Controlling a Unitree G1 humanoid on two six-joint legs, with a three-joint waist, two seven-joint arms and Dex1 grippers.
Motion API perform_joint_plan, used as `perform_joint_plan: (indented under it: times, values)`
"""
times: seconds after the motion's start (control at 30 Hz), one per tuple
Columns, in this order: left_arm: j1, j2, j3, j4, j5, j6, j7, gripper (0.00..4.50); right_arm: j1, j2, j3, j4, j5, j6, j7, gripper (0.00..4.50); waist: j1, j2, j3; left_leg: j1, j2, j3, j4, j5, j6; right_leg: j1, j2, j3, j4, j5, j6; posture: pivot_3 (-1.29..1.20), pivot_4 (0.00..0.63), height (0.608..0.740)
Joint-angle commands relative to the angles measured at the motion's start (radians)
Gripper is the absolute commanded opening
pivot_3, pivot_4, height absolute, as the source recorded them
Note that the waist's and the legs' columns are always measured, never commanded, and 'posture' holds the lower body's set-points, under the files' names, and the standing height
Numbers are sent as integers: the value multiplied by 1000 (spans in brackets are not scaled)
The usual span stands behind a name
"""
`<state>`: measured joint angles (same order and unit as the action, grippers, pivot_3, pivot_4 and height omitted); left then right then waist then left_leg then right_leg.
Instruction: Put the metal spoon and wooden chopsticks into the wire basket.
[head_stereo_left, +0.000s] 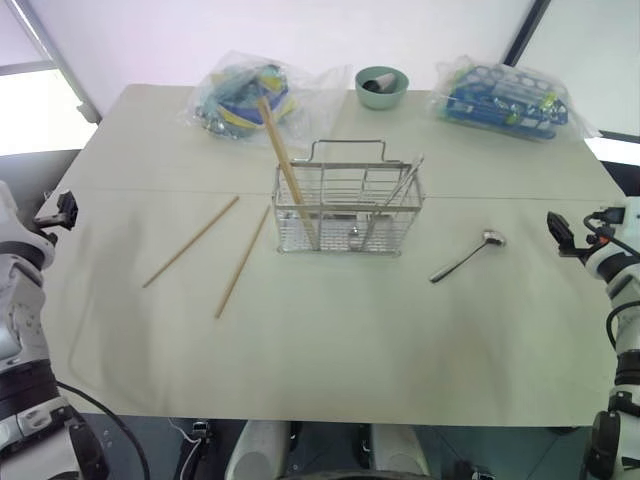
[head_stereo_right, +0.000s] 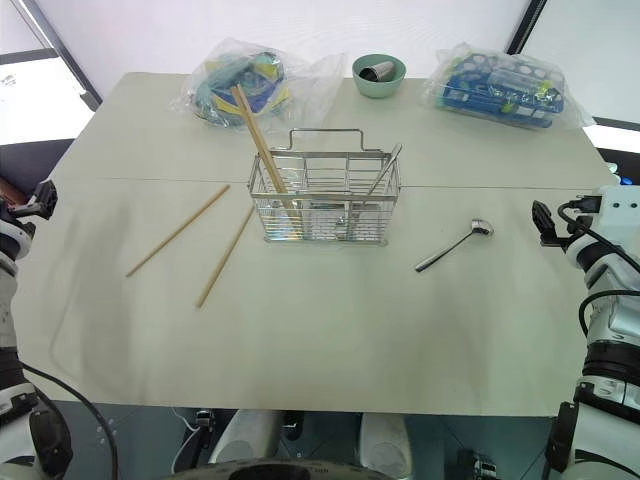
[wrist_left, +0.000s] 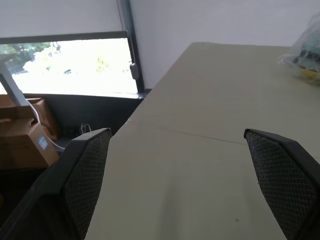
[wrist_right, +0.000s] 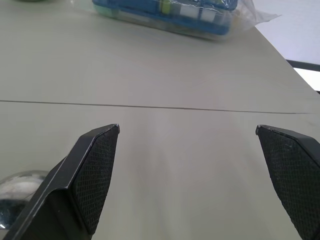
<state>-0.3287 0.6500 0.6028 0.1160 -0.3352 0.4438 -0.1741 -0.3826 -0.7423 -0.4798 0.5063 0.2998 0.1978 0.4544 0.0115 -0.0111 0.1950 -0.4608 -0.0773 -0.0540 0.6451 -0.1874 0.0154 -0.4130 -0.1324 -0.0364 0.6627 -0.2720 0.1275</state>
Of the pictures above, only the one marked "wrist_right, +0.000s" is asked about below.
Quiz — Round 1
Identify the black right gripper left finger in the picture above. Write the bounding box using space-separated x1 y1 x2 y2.
0 123 121 240

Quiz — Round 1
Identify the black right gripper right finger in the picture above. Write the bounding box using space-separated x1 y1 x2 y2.
255 124 320 240

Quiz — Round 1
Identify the shiny metal bowl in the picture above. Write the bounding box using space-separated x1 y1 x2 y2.
0 169 50 230

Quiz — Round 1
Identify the blue plastic-wrapped box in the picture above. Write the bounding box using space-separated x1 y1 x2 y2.
92 0 283 43

